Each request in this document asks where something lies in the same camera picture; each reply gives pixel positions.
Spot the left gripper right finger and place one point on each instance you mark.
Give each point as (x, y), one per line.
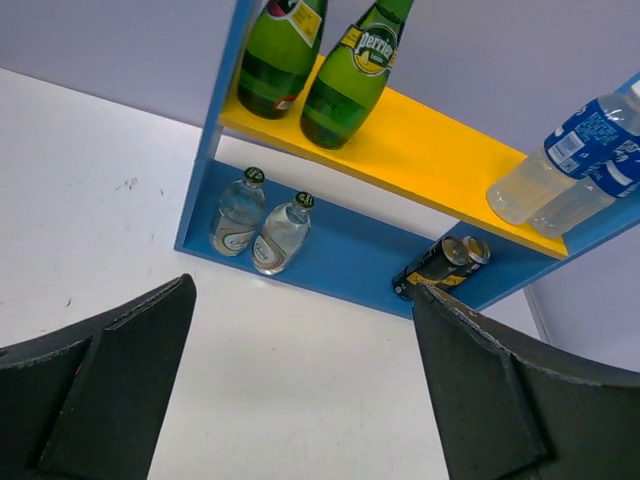
(509, 406)

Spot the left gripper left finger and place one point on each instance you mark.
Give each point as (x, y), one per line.
(88, 401)

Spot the clear glass bottle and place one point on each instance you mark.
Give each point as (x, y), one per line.
(240, 210)
(283, 234)

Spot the Pocari Sweat bottle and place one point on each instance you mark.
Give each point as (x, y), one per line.
(616, 178)
(571, 152)

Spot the green Perrier bottle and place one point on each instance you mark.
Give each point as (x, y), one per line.
(354, 75)
(279, 56)

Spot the blue and yellow wooden shelf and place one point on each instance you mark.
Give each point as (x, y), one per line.
(405, 148)

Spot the front black yellow can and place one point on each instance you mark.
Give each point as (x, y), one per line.
(445, 257)

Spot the black yellow can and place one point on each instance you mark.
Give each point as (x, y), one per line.
(445, 257)
(479, 255)

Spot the rear black yellow can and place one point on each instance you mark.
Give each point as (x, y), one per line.
(479, 255)

